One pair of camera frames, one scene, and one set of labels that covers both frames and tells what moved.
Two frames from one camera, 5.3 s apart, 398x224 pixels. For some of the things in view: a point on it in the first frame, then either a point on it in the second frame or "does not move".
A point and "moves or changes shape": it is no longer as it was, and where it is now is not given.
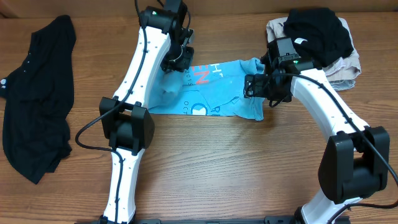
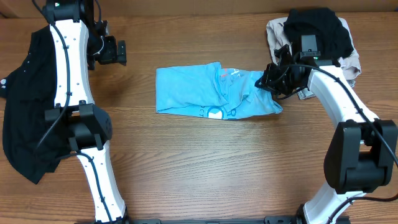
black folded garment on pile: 318,35 does not move
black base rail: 280,219 does not move
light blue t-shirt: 216,90 moves or changes shape
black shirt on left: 38,96 does not move
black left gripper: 175,65 -> 115,50
